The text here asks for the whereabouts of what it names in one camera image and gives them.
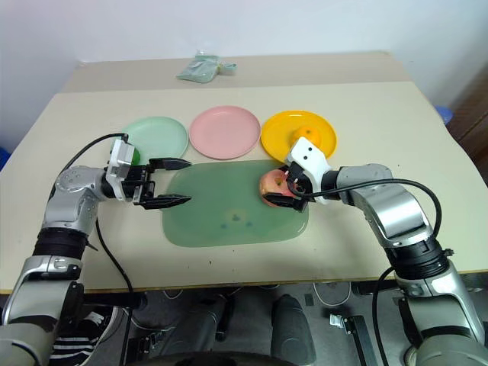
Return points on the black white striped sock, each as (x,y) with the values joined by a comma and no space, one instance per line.
(72,348)

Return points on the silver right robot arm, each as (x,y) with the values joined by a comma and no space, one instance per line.
(396,213)

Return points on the pink round plate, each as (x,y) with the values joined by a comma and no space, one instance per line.
(225,131)

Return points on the orange fruit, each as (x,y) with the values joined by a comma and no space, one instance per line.
(307,133)

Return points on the translucent green rectangular tray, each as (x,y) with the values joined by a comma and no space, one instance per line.
(228,206)

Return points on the blue green container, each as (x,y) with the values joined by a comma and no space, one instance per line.
(4,156)

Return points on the clear bag of green items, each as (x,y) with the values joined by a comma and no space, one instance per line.
(196,68)

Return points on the pink red apple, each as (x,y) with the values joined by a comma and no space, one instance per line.
(272,183)

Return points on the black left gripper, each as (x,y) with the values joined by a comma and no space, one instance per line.
(138,185)

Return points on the brown wooden cabinet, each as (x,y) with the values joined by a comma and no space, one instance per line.
(472,114)

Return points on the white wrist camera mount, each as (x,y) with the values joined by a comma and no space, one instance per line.
(120,162)
(310,160)

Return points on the grey rounded leg shape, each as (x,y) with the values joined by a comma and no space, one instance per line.
(200,328)

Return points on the black and white sneaker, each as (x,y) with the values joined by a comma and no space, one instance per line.
(104,324)

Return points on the yellow round plate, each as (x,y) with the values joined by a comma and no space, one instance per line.
(278,129)

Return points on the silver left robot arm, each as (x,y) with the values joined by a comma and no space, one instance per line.
(65,192)

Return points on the metal floor bracket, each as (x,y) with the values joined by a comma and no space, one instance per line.
(348,329)

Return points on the light green round plate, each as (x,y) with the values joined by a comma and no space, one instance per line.
(160,133)

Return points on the blue round stool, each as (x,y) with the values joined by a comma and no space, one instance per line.
(444,114)

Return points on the small pale green packet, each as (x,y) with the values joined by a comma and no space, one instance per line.
(228,68)

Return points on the dark rounded leg shape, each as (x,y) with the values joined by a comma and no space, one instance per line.
(293,331)

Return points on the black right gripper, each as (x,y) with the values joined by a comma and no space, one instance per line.
(303,187)

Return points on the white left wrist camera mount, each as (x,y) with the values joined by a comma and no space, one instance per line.
(120,162)

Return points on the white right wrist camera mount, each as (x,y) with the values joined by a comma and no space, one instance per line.
(310,160)

